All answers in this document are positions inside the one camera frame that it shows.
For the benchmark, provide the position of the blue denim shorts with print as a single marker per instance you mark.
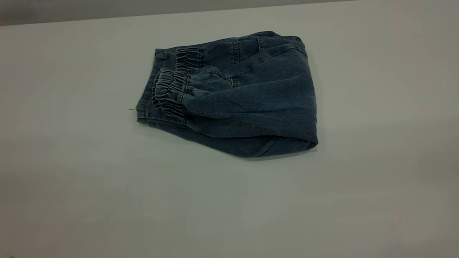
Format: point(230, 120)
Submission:
point(251, 100)

